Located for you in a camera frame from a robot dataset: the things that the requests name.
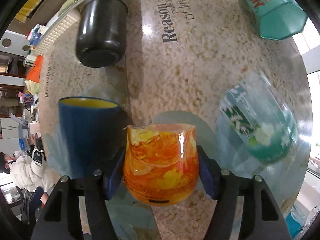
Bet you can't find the orange patterned glass cup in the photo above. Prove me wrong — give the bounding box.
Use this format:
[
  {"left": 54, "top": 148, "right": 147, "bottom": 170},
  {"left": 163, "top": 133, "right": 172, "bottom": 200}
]
[{"left": 123, "top": 124, "right": 200, "bottom": 206}]

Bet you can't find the dark blue cup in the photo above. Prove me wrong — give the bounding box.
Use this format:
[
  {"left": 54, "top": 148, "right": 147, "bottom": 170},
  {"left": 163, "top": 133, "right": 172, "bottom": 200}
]
[{"left": 59, "top": 96, "right": 127, "bottom": 178}]

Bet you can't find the clear green glass cup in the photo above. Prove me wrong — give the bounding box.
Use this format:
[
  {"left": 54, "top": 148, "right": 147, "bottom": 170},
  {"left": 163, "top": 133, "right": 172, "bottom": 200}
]
[{"left": 219, "top": 71, "right": 298, "bottom": 163}]

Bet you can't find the person in white jacket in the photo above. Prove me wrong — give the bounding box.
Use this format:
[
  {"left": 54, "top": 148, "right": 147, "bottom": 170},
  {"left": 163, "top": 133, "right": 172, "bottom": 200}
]
[{"left": 1, "top": 138, "right": 56, "bottom": 192}]

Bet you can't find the orange paper bag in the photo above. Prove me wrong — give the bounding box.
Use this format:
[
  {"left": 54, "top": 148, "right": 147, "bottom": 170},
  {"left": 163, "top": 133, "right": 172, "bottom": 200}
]
[{"left": 26, "top": 55, "right": 43, "bottom": 83}]

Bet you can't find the black thermos bottle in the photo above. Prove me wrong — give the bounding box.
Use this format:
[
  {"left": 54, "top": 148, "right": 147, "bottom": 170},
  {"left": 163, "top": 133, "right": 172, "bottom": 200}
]
[{"left": 75, "top": 0, "right": 128, "bottom": 68}]

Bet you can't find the teal hexagonal tin box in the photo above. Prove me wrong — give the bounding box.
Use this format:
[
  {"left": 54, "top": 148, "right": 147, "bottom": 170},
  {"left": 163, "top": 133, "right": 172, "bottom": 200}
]
[{"left": 238, "top": 0, "right": 308, "bottom": 41}]

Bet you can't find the yellow cloth on wall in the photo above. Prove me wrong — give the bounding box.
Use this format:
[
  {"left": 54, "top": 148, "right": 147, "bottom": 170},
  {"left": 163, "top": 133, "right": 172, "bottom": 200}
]
[{"left": 15, "top": 0, "right": 42, "bottom": 23}]

